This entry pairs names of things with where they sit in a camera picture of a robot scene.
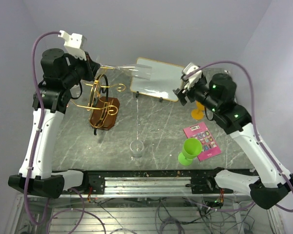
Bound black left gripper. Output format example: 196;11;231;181
63;50;102;88

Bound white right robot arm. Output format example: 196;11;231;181
173;73;293;210

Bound gold framed whiteboard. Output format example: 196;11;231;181
130;58;184;102

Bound green plastic goblet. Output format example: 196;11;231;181
178;138;203;166

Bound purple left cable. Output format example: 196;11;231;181
23;31;105;234

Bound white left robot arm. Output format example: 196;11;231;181
8;48;100;198

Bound pink booklet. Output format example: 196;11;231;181
183;122;221;161

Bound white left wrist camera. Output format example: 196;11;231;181
58;30;87;60

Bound small clear wine glass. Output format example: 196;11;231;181
100;64;152;80

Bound aluminium rail frame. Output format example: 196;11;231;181
6;170;285;234

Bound gold wire wine glass rack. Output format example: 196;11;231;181
70;65;126;135

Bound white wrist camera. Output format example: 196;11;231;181
58;30;87;60
180;62;203;94

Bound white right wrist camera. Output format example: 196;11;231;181
180;62;203;94

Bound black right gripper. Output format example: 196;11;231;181
173;76;220;113

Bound orange plastic goblet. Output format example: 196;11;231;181
191;101;205;120

